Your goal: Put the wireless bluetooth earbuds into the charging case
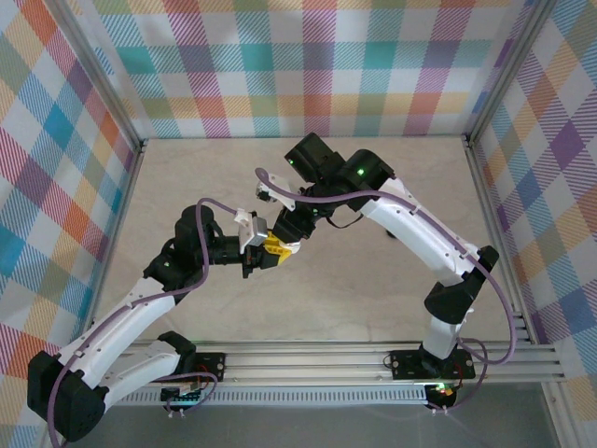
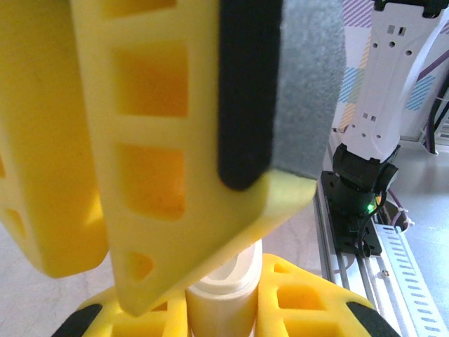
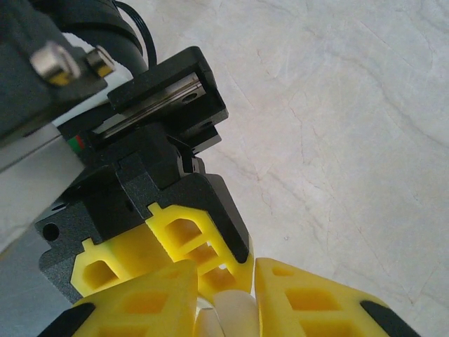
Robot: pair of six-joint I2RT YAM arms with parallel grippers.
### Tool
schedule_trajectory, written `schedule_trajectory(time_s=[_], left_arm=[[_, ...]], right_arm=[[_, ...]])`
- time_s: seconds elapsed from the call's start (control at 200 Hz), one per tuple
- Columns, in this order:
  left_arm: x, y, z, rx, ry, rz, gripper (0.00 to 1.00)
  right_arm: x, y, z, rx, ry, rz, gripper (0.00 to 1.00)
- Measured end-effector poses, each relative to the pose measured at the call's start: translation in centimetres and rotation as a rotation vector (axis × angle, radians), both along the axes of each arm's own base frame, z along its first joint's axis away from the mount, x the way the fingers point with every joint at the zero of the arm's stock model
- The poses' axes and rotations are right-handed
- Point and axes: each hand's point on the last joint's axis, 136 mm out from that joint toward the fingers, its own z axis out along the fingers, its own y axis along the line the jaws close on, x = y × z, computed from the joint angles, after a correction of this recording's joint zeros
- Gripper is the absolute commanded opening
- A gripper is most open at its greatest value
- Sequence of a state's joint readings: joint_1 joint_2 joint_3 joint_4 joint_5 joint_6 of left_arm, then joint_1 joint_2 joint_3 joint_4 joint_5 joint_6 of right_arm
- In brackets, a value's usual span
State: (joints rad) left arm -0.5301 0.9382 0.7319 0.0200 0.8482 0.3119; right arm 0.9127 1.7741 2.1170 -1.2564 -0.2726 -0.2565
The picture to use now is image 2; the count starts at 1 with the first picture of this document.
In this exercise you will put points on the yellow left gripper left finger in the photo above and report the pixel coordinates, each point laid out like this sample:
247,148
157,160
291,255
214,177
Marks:
87,319

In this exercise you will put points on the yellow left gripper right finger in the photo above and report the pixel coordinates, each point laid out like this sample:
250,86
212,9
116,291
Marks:
315,309

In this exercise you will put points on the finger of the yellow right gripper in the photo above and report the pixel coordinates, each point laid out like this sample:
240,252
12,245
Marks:
42,140
203,140

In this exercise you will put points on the round earbud charging case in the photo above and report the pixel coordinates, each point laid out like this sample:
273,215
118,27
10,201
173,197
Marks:
221,309

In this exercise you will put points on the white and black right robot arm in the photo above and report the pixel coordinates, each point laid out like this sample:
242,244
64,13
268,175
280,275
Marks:
379,105

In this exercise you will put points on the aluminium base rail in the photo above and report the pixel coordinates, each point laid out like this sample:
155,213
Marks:
345,274

